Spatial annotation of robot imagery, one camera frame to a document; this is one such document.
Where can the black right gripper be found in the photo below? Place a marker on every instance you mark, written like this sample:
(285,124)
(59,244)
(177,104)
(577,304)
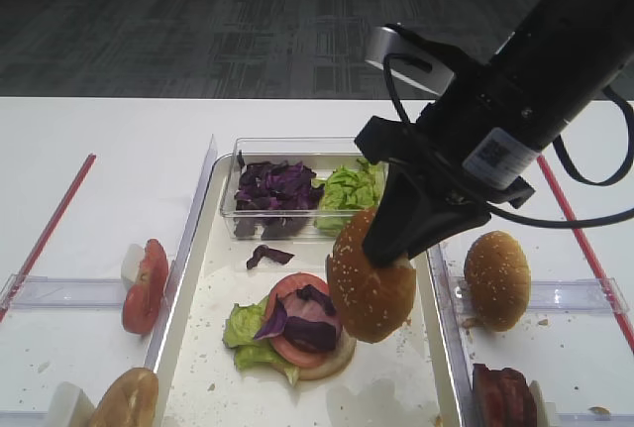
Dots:
(408,221)

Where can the sesame top bun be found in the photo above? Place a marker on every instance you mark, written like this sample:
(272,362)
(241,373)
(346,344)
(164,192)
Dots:
(371,301)

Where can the sesame bun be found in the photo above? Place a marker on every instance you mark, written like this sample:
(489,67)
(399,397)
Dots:
(371,301)
(498,276)

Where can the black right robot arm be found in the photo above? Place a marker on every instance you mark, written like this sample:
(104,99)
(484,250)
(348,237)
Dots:
(466,131)

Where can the green lettuce in container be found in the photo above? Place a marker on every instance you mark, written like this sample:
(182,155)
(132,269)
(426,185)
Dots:
(352,188)

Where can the tomato slice on bun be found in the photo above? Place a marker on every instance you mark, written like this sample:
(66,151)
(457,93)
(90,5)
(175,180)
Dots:
(296,356)

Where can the bacon meat slices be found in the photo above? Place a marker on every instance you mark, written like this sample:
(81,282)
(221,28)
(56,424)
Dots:
(502,398)

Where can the green lettuce leaf on bun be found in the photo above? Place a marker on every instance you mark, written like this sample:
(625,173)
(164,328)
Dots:
(240,328)

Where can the white block behind tomato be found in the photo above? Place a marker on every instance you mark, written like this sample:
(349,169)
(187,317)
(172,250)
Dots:
(130,265)

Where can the upright tomato slice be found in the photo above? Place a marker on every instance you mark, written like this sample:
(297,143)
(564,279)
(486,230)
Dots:
(142,304)

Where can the purple cabbage pile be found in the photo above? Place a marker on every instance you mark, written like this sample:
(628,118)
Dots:
(265,186)

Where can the loose purple cabbage piece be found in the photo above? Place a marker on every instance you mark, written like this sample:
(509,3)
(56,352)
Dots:
(266,252)

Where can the clear plastic container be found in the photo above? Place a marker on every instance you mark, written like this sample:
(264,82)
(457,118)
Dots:
(322,155)

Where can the bottom burger bun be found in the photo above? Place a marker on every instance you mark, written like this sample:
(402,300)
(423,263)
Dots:
(334,362)

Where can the white parchment sheet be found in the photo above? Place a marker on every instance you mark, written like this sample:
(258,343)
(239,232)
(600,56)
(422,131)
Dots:
(386,384)

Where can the right rear clear crossbar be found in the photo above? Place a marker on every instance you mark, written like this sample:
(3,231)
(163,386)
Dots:
(596,296)

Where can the clear crossbar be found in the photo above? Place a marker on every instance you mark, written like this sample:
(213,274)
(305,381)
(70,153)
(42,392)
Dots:
(42,292)
(592,419)
(22,418)
(596,296)

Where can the right red rod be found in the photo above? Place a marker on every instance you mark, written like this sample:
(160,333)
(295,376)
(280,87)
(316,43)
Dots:
(587,250)

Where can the red rod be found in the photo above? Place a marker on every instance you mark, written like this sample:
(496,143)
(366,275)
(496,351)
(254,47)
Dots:
(47,236)
(587,250)

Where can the white metal tray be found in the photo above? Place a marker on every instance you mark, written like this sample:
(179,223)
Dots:
(213,248)

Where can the white block front right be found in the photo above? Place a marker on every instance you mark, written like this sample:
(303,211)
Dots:
(546,412)

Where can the right front clear crossbar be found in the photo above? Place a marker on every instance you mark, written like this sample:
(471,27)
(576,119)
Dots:
(592,419)

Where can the left red rod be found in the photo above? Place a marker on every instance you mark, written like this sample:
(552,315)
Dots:
(47,236)

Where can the bun half front left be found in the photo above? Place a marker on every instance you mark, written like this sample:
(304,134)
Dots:
(130,400)

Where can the left rear clear crossbar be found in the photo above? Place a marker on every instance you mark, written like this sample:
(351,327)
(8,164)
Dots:
(42,292)

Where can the white block front left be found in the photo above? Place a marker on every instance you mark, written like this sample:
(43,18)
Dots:
(69,407)

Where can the left front clear crossbar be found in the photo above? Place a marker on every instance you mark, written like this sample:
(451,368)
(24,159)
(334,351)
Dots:
(22,418)

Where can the right clear long rail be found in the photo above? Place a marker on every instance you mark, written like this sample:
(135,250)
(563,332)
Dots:
(452,369)

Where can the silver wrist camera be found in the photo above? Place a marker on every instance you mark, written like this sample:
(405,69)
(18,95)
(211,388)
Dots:
(416,66)

